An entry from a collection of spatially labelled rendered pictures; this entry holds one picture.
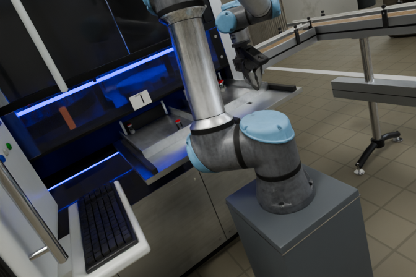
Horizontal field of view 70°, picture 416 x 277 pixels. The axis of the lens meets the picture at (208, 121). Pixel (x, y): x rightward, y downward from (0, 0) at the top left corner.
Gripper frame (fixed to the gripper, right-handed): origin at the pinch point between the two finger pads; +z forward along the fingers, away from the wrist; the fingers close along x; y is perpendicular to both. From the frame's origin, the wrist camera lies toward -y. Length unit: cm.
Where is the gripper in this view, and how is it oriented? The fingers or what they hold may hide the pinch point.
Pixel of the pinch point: (258, 87)
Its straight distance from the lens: 125.2
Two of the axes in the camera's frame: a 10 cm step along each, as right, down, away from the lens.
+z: 3.3, 8.8, 3.5
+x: -8.1, 4.6, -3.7
